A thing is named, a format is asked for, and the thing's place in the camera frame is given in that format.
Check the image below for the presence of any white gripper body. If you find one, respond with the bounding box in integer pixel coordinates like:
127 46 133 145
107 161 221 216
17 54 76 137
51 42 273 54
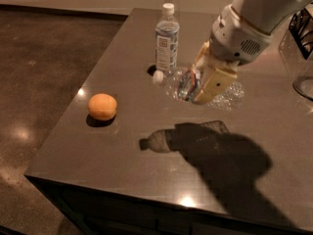
209 5 273 65

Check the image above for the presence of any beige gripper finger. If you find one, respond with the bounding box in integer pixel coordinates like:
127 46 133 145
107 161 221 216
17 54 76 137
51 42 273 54
192 60 237 105
193 42 209 71

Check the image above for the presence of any clear crinkled water bottle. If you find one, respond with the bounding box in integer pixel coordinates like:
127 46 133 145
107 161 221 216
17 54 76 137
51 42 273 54
152 66 246 112

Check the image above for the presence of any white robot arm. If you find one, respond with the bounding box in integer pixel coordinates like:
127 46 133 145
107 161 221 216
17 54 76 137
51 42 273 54
192 0 312 104

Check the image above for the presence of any upright labelled water bottle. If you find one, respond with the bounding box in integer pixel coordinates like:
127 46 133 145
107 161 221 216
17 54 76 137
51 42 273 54
156 3 180 73

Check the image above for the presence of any orange fruit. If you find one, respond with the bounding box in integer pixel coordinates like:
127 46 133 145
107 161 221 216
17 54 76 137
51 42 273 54
87 93 117 121

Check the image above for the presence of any dark table cabinet base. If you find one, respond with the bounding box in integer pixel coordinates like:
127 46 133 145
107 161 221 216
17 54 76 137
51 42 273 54
27 175 313 235

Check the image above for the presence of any black wire basket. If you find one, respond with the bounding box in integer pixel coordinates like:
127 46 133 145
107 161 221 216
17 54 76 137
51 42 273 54
289 8 313 60

